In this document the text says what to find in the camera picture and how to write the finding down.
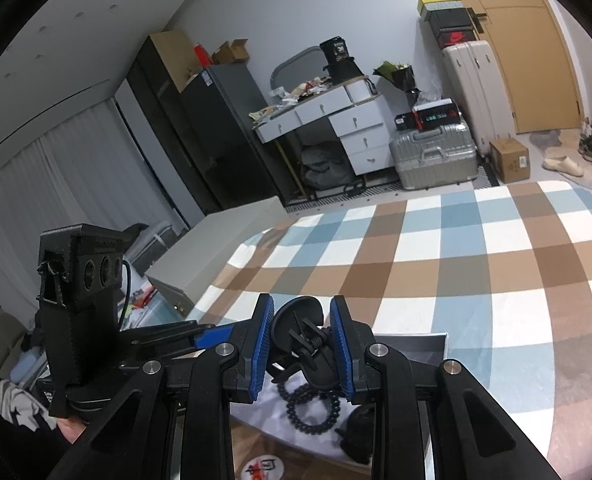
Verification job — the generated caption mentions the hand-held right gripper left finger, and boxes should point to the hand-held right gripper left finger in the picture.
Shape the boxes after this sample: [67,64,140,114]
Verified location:
[46,292,275,480]

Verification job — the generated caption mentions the clear plastic bag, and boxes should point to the clear plastic bag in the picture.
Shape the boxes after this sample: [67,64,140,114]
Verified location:
[416,84,445,109]

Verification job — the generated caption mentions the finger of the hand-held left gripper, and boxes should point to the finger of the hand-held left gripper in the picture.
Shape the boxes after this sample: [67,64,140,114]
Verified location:
[120,320,251,362]

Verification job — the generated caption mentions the person's left hand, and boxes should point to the person's left hand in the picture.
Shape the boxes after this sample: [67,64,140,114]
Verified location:
[57,412,94,445]

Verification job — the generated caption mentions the grey bag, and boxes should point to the grey bag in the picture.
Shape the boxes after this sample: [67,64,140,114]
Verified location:
[299,144,357,192]

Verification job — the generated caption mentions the grey storage bench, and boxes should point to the grey storage bench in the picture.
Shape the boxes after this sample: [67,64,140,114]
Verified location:
[144,196,289,319]

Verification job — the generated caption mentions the small cardboard box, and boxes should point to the small cardboard box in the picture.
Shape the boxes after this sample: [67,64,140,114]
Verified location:
[489,137,531,185]

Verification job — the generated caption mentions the black wrapped flower bouquet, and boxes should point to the black wrapped flower bouquet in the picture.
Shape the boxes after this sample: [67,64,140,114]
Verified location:
[373,59,420,95]

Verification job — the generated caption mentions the tall black wardrobe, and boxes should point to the tall black wardrobe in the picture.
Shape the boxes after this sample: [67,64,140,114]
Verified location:
[125,34,227,217]

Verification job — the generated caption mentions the wooden door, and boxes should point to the wooden door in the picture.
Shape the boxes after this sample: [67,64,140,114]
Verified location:
[426,0,585,137]

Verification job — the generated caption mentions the black cable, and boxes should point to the black cable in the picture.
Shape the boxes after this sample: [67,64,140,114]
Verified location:
[120,259,132,332]

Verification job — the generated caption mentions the grey arched mirror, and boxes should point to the grey arched mirror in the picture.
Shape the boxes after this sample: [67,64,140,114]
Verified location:
[270,45,329,94]

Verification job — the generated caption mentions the clutter of desk papers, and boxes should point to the clutter of desk papers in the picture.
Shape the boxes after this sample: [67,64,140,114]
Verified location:
[248,75,337,124]

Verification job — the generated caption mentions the plaid blanket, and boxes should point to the plaid blanket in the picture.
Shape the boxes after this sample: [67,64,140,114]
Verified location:
[186,180,592,480]

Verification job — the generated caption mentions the black bead bracelet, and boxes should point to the black bead bracelet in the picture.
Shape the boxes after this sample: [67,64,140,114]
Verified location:
[286,382,341,437]

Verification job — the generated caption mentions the silver box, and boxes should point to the silver box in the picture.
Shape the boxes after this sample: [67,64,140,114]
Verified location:
[228,331,450,467]

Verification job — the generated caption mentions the open cardboard boxes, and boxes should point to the open cardboard boxes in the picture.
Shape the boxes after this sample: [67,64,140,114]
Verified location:
[211,38,251,65]

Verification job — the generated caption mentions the white upright suitcase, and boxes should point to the white upright suitcase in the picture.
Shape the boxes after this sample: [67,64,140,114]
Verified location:
[441,40,518,157]

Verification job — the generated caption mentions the black paper bag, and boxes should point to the black paper bag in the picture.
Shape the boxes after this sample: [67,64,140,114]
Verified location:
[319,35,367,84]

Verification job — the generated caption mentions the white curtain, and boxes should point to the white curtain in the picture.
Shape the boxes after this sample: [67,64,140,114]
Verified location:
[0,96,187,322]

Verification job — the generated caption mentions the white grey cloth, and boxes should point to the white grey cloth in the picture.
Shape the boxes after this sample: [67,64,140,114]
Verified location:
[0,379,57,432]

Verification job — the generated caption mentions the black red logo shoe box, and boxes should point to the black red logo shoe box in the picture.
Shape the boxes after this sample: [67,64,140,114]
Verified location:
[435,27,478,51]

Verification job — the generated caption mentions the white desk with drawers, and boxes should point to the white desk with drawers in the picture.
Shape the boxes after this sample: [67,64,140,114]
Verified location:
[253,76,395,202]

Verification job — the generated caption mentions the silver aluminium suitcase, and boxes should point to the silver aluminium suitcase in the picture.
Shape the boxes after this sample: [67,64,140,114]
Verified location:
[388,122,479,191]

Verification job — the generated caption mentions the dark grey fridge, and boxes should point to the dark grey fridge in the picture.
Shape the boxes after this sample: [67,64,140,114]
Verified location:
[178,63,283,212]

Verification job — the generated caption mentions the round white red badge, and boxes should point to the round white red badge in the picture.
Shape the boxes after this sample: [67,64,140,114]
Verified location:
[246,454,283,480]

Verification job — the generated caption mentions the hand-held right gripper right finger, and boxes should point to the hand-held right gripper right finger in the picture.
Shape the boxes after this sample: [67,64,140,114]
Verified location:
[329,295,562,480]

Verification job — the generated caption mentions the large flat cardboard panel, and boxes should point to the large flat cardboard panel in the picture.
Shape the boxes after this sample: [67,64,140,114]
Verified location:
[148,29,197,94]

